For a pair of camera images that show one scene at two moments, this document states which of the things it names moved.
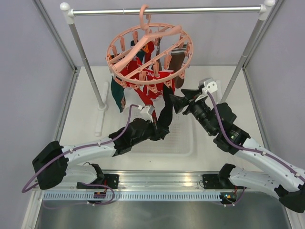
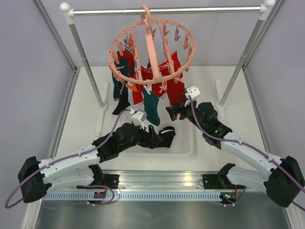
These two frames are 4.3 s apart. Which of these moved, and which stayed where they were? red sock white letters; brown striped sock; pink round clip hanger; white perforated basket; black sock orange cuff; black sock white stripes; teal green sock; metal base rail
Moved: teal green sock; brown striped sock; black sock white stripes; pink round clip hanger; black sock orange cuff; red sock white letters
Stayed: white perforated basket; metal base rail
